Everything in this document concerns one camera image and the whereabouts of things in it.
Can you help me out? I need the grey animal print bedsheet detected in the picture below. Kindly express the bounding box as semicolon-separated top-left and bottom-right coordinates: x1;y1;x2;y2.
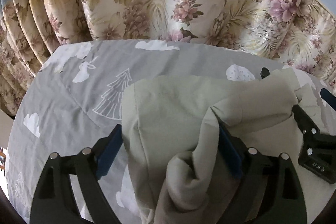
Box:
7;40;335;223

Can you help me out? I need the light green jacket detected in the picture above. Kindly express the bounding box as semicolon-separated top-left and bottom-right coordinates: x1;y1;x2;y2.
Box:
122;68;335;223

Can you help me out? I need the blue floral curtain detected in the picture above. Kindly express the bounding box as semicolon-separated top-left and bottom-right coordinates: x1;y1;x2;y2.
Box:
1;0;335;117

